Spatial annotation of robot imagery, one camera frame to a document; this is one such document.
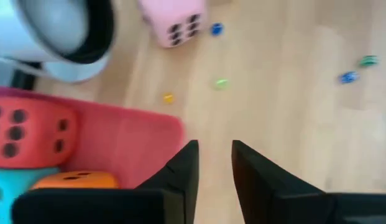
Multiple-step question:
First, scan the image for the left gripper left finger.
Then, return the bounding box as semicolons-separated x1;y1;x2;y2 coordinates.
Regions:
11;139;200;224

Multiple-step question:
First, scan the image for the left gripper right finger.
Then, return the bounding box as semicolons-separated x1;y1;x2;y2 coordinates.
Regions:
231;139;386;224

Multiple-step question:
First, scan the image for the large orange foam die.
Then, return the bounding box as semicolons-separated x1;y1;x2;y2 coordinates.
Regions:
30;170;119;190

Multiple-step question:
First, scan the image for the large red foam die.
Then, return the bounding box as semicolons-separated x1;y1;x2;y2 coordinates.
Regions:
0;96;78;169

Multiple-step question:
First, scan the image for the large teal foam die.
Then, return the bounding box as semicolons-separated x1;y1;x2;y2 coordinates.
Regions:
0;167;60;224

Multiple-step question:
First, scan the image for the small dark green die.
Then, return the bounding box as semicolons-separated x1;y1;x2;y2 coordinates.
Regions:
357;55;380;68

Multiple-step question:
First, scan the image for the large pink foam die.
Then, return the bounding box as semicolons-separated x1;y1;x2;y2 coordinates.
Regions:
138;0;209;48

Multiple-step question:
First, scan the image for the pink plastic tray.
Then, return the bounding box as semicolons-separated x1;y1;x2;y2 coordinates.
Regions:
0;86;186;190

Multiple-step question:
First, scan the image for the small light green die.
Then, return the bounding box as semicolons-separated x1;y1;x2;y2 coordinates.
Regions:
214;78;230;90

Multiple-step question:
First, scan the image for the small blue die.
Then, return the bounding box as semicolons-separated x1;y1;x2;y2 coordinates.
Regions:
338;71;360;84
210;22;224;37

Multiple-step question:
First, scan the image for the white cylinder with black opening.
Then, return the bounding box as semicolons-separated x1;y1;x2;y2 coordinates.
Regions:
0;0;116;84

